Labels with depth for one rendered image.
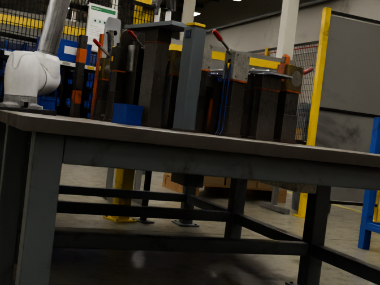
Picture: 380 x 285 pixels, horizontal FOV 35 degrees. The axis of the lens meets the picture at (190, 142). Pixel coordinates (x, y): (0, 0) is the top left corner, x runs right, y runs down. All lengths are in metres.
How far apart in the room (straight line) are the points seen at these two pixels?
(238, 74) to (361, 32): 3.68
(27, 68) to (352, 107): 3.84
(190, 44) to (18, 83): 0.86
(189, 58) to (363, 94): 3.79
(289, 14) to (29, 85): 5.53
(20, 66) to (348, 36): 3.83
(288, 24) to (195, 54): 5.53
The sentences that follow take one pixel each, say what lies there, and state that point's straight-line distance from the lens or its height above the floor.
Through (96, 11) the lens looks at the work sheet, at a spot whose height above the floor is 1.41.
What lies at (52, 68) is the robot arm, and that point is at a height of 0.94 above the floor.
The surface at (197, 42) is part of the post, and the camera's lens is 2.53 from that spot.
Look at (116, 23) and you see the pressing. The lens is 3.80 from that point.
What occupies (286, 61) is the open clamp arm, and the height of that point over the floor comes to 1.07.
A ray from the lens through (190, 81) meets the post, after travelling 2.50.
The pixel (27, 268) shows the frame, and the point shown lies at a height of 0.29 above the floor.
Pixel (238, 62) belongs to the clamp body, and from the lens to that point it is 2.56.
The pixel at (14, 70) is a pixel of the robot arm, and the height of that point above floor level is 0.89.
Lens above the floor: 0.72
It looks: 1 degrees down
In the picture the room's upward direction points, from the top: 7 degrees clockwise
